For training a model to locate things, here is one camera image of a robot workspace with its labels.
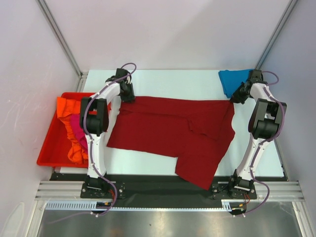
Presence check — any pink t shirt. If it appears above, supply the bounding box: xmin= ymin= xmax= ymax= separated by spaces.
xmin=70 ymin=114 xmax=88 ymax=152

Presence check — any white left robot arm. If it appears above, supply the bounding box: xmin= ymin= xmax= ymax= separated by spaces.
xmin=79 ymin=67 xmax=135 ymax=179

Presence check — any white slotted cable duct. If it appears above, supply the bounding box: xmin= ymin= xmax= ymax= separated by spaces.
xmin=45 ymin=200 xmax=245 ymax=212

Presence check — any right aluminium corner post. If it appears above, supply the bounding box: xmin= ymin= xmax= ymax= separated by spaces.
xmin=255 ymin=0 xmax=300 ymax=70

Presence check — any folded blue t shirt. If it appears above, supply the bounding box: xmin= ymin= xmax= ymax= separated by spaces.
xmin=218 ymin=69 xmax=252 ymax=98

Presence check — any dark red t shirt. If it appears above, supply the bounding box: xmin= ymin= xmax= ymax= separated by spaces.
xmin=107 ymin=96 xmax=235 ymax=190

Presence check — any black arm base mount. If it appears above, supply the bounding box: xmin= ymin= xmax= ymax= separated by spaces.
xmin=80 ymin=181 xmax=126 ymax=199

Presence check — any aluminium frame rail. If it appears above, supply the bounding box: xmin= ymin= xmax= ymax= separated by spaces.
xmin=35 ymin=181 xmax=305 ymax=201

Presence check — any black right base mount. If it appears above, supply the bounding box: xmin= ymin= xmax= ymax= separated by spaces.
xmin=210 ymin=182 xmax=257 ymax=200

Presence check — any orange t shirt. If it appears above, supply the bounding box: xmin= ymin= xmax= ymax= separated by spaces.
xmin=56 ymin=97 xmax=88 ymax=164

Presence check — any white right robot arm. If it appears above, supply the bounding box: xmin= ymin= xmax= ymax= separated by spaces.
xmin=228 ymin=70 xmax=287 ymax=198

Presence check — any aluminium corner post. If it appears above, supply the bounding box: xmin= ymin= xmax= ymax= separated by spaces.
xmin=255 ymin=0 xmax=300 ymax=70
xmin=36 ymin=0 xmax=82 ymax=78

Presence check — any left aluminium corner post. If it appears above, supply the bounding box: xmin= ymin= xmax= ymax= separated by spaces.
xmin=36 ymin=0 xmax=82 ymax=78

